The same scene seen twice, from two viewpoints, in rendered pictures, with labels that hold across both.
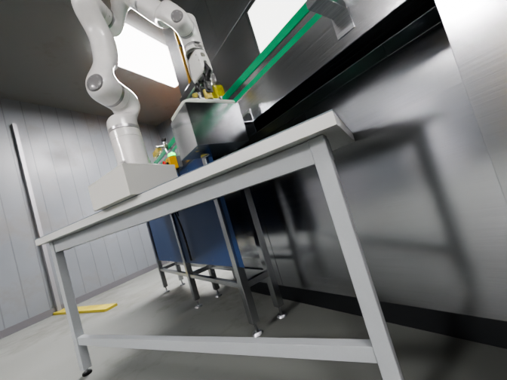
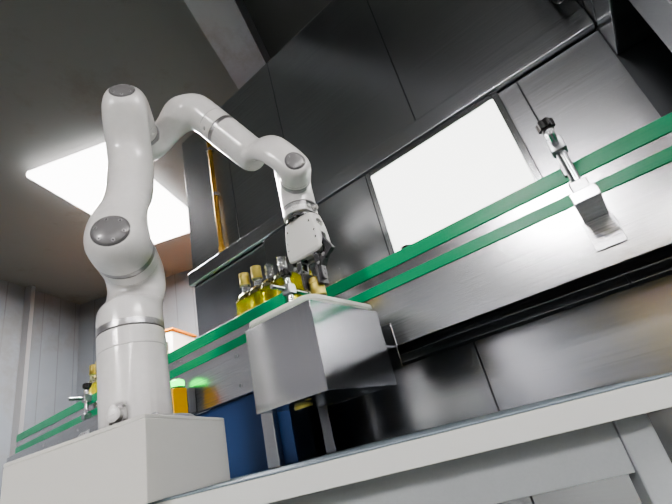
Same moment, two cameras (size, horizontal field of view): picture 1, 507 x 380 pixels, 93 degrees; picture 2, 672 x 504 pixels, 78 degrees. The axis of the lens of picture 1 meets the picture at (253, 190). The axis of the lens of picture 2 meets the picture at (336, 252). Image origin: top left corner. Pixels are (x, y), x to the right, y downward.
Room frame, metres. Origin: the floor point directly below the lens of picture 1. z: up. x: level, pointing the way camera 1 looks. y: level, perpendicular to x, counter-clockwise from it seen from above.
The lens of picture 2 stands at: (0.13, 0.31, 0.76)
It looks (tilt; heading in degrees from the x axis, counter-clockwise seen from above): 25 degrees up; 340
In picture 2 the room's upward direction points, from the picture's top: 14 degrees counter-clockwise
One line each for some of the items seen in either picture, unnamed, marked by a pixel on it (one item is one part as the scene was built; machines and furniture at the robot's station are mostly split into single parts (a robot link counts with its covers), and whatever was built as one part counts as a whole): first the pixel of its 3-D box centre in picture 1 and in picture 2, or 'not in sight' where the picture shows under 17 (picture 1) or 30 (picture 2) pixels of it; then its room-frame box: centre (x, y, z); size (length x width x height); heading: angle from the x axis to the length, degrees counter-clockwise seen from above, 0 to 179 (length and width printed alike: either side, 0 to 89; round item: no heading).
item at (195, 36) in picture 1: (188, 33); (294, 186); (0.95, 0.07, 1.36); 0.09 x 0.08 x 0.13; 171
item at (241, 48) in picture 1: (255, 47); (376, 225); (1.12, -0.20, 1.32); 0.90 x 0.03 x 0.34; 37
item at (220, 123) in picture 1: (215, 131); (330, 358); (0.94, 0.08, 0.92); 0.27 x 0.17 x 0.15; 127
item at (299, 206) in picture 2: (195, 51); (301, 214); (0.96, 0.07, 1.27); 0.09 x 0.08 x 0.03; 38
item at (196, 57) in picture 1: (198, 65); (305, 237); (0.96, 0.07, 1.21); 0.10 x 0.07 x 0.11; 38
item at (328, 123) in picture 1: (232, 188); (282, 471); (1.55, 0.13, 0.73); 1.58 x 1.52 x 0.04; 62
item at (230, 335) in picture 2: (158, 164); (112, 395); (1.79, 0.64, 1.09); 1.75 x 0.01 x 0.08; 37
